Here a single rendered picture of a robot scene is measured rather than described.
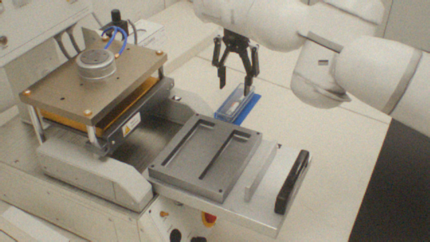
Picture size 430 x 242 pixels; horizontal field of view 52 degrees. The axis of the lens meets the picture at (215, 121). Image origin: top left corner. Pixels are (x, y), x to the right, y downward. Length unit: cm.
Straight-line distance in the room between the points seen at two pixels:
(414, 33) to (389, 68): 269
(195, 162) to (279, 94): 69
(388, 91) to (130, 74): 52
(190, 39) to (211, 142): 86
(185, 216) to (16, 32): 51
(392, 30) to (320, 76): 265
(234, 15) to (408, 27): 252
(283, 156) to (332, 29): 31
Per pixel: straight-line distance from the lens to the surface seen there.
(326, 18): 78
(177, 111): 107
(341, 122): 144
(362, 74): 70
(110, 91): 91
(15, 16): 97
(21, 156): 109
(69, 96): 92
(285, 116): 142
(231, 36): 126
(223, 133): 96
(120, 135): 92
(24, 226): 107
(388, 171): 109
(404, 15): 335
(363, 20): 78
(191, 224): 102
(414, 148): 110
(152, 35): 163
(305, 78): 79
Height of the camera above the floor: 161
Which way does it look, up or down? 38 degrees down
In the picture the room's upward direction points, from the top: straight up
